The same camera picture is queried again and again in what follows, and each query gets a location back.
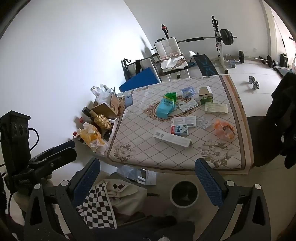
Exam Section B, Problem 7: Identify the gold bottle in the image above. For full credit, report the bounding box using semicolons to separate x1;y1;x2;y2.
90;110;112;129

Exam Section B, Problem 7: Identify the round grey trash bin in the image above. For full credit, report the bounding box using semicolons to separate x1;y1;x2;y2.
169;180;199;208

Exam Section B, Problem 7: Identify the green and white box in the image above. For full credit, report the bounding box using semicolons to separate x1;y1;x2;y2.
198;86;213;105

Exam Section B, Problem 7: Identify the chrome dumbbell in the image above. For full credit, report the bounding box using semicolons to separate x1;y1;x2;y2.
248;76;260;90

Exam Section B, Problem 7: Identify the curved bar with plates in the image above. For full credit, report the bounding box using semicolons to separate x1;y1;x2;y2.
238;50;273;68

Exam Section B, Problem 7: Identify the blue and white plastic wrapper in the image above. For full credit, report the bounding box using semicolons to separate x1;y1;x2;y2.
181;86;199;98

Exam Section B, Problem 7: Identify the white barbell rack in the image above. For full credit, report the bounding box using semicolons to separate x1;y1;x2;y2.
211;16;229;74

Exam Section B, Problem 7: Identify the barbell with black plates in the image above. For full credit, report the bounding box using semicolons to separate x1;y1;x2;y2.
177;29;237;45

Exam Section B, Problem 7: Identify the white fabric bag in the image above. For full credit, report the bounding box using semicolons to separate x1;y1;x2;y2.
104;173;148;216

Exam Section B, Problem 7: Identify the pile of white papers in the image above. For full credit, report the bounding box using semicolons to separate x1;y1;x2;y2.
117;165;157;186

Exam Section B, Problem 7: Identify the beige cloth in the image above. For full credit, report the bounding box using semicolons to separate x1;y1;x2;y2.
161;56;189;71

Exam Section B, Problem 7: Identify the grey sachet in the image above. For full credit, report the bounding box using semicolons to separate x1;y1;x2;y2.
178;100;199;111

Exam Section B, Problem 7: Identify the orange plastic bag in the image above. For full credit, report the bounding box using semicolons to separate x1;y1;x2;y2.
214;119;236;139

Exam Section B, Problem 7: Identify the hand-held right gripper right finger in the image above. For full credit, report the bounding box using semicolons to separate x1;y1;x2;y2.
192;159;271;241

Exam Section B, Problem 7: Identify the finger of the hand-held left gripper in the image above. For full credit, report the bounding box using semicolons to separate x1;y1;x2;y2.
30;148;77;173
35;140;75;163

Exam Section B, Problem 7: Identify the dark glass bottle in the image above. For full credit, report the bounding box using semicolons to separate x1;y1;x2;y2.
82;107;95;121

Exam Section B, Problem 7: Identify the black and white checkered cloth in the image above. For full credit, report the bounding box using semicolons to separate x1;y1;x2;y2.
76;182;118;229

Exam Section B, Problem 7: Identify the long white box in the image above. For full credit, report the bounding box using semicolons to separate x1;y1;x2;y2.
153;130;192;147

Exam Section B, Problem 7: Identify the black weight bench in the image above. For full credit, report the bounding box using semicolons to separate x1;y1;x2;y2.
193;54;220;76

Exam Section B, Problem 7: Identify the brown cardboard box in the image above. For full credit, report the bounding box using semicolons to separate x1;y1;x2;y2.
92;87;126;118

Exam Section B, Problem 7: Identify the black cable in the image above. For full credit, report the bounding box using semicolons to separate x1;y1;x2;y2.
28;128;40;151

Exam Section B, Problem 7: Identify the clear blister pack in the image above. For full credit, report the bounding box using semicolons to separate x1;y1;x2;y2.
196;118;211;129

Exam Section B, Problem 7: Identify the white plastic bag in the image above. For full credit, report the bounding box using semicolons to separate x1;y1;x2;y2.
94;89;114;104

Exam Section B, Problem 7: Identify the blue exercise mat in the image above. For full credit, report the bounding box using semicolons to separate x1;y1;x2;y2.
119;67;162;93

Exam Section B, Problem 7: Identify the small blue and white carton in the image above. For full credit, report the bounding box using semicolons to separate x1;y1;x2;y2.
170;124;188;136

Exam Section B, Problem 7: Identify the white padded chair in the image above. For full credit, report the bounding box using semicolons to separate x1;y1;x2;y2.
151;37;191;79

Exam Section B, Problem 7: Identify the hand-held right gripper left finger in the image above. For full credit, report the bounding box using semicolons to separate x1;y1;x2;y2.
24;158;116;241

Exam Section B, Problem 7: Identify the white packet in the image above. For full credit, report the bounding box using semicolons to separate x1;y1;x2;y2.
205;103;228;114

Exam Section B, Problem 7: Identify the white printed leaflet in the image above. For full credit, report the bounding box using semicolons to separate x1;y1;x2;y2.
171;116;196;127

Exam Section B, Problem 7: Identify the green and blue packet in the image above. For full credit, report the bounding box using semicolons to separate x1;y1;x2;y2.
156;92;177;118

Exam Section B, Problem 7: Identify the black metal frame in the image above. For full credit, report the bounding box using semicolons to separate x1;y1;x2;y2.
121;58;141;79

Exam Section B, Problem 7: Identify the dark hanging clothing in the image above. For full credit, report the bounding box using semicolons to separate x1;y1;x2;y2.
265;72;296;169

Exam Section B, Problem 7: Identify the yellow plastic bag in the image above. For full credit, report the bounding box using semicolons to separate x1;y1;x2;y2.
79;122;109;155

